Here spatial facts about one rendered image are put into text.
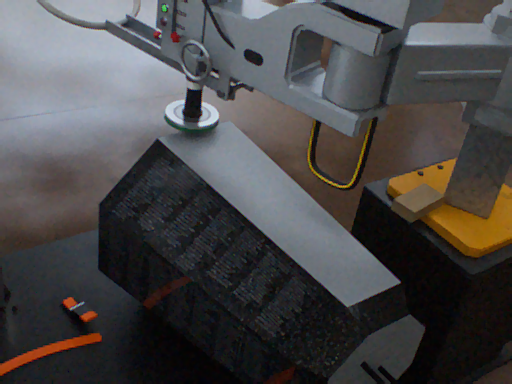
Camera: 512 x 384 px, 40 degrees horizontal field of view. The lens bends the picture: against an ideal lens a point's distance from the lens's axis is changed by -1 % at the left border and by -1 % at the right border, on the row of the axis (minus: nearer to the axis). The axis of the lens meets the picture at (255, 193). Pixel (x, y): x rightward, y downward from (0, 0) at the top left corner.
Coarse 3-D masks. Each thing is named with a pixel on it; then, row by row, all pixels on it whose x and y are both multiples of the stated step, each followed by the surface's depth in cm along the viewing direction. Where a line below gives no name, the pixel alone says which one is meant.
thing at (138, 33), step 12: (108, 24) 281; (132, 24) 288; (144, 24) 284; (120, 36) 279; (132, 36) 274; (144, 36) 284; (144, 48) 273; (156, 48) 268; (168, 60) 267; (180, 72) 265; (204, 72) 258; (204, 84) 260; (216, 84) 256; (240, 84) 258
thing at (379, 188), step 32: (448, 160) 309; (384, 192) 281; (352, 224) 295; (384, 224) 278; (416, 224) 266; (384, 256) 284; (416, 256) 268; (448, 256) 254; (416, 288) 273; (448, 288) 258; (480, 288) 257; (448, 320) 261; (480, 320) 276; (416, 352) 280; (448, 352) 275; (480, 352) 297
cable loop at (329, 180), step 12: (372, 120) 225; (312, 132) 242; (372, 132) 227; (312, 144) 245; (312, 156) 247; (360, 156) 233; (312, 168) 248; (360, 168) 235; (324, 180) 246; (336, 180) 245
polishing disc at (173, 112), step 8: (176, 104) 282; (184, 104) 283; (208, 104) 286; (168, 112) 276; (176, 112) 277; (208, 112) 281; (216, 112) 282; (176, 120) 272; (184, 120) 273; (192, 120) 274; (200, 120) 275; (208, 120) 276; (216, 120) 277; (192, 128) 271; (200, 128) 272
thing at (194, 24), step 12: (180, 0) 244; (192, 0) 241; (216, 0) 241; (228, 0) 244; (192, 12) 243; (204, 12) 240; (180, 24) 248; (192, 24) 245; (204, 24) 243; (168, 36) 255; (192, 36) 247; (168, 48) 257; (192, 48) 249
